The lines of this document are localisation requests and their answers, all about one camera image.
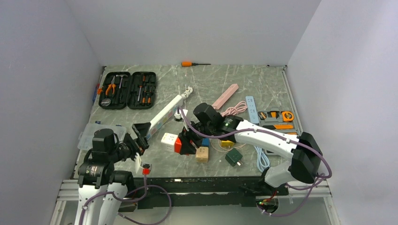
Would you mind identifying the blue red pen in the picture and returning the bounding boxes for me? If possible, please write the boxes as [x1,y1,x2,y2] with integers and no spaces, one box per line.
[92,83,100,103]

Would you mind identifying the wooden beige cube adapter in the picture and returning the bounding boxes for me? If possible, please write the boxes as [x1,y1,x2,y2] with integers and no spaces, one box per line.
[195,147,209,163]

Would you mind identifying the white cube adapter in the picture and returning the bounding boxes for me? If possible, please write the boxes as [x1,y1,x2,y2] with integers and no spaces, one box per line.
[161,133,178,152]

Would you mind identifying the thin pink cable loop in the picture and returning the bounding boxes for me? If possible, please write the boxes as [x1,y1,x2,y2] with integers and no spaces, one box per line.
[210,140,246,153]

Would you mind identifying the light blue cable with plug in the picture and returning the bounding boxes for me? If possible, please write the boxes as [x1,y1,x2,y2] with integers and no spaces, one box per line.
[253,146,270,173]

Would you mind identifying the white power strip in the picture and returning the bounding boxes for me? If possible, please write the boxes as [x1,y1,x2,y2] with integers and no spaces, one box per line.
[146,86,193,140]

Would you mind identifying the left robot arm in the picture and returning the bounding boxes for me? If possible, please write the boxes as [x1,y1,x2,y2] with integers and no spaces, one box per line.
[75,123,150,225]

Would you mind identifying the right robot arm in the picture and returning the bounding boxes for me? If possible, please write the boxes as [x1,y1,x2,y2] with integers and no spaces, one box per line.
[181,103,324,195]

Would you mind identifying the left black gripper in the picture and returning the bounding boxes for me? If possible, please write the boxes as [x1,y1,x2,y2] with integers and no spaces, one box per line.
[108,121,150,165]

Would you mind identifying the orange handled screwdriver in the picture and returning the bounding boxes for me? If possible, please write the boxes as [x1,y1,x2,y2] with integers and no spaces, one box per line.
[181,61,210,67]

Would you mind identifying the black base bar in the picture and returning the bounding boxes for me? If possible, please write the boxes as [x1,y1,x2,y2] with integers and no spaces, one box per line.
[119,176,289,212]

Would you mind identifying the black tool case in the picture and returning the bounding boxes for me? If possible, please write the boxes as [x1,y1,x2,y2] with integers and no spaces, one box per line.
[97,72,157,110]

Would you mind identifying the pink power strip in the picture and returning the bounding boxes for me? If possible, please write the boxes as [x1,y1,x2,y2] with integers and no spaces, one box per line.
[212,83,239,110]

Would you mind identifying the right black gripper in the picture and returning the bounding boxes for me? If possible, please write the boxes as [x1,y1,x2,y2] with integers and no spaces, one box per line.
[178,118,214,154]

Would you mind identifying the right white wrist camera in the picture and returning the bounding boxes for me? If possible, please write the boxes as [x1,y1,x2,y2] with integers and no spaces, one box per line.
[174,106,188,122]

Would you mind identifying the clear plastic screw box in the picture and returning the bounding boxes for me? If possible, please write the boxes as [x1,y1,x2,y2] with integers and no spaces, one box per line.
[77,123,127,150]

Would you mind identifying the aluminium rail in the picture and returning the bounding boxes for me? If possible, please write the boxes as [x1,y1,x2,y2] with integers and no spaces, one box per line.
[57,177,332,202]

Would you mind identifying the light blue power strip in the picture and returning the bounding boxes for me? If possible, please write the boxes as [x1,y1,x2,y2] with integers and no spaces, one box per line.
[245,96,260,125]

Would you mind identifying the yellow cube adapter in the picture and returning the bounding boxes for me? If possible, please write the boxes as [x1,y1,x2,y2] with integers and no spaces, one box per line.
[219,141,235,150]

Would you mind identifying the dark green cube adapter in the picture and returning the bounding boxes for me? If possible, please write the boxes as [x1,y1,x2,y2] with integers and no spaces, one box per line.
[225,148,243,166]

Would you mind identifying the blue cube adapter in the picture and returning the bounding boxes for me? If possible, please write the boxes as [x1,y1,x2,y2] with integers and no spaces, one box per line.
[201,138,210,147]

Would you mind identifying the red cube adapter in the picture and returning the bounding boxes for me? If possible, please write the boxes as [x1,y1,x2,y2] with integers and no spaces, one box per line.
[174,136,196,155]

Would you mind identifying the grey tool case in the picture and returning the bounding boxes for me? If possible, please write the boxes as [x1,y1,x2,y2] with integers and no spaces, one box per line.
[258,107,301,135]

